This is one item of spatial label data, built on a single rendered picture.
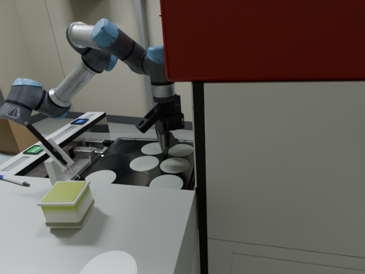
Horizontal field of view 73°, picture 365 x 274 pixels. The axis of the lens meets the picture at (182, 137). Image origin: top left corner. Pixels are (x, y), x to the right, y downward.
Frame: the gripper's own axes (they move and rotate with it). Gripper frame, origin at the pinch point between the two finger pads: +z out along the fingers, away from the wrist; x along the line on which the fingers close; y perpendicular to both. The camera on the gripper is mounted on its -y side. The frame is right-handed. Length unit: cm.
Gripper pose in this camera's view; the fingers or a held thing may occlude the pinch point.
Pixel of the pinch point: (163, 151)
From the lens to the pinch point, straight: 88.0
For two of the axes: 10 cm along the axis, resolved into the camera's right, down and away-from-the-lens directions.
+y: 8.7, -2.5, 4.2
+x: -4.8, -3.4, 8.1
